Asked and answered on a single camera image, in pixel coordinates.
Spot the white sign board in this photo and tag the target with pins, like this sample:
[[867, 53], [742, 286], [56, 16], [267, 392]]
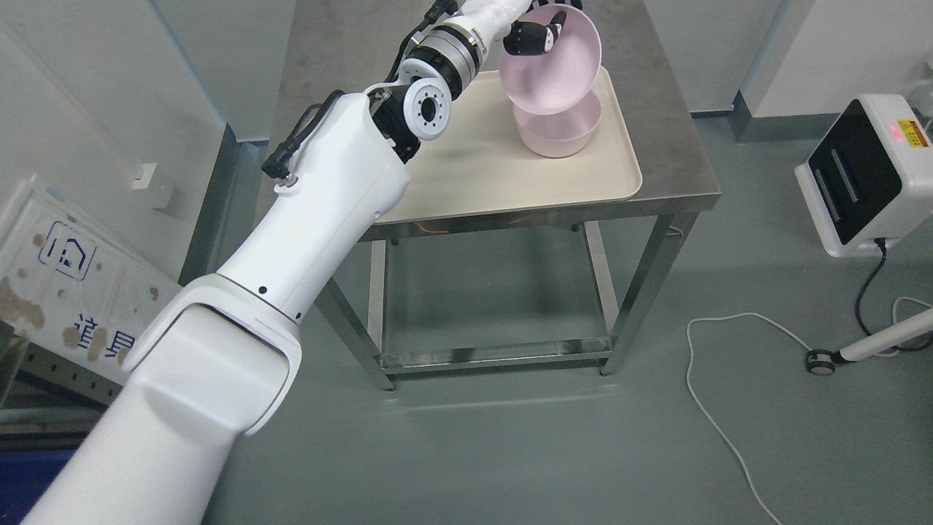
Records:
[[72, 288]]

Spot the white black appliance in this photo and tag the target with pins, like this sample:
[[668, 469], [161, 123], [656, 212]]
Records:
[[870, 177]]

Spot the beige plastic tray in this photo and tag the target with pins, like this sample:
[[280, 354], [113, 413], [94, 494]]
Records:
[[481, 166]]

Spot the wall socket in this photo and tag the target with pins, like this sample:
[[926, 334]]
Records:
[[146, 181]]

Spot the pink bowl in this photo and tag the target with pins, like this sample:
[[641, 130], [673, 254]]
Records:
[[551, 83], [562, 134]]

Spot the stainless steel table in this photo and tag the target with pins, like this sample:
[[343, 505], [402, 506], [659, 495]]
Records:
[[678, 184]]

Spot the metal shelf frame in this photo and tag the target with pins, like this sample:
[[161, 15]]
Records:
[[48, 402]]

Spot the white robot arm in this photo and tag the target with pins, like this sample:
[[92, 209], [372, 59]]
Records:
[[218, 360]]

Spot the black white robotic hand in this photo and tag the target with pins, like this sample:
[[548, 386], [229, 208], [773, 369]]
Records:
[[528, 25]]

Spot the blue plastic bin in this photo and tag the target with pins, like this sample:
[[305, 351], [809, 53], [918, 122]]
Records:
[[25, 475]]

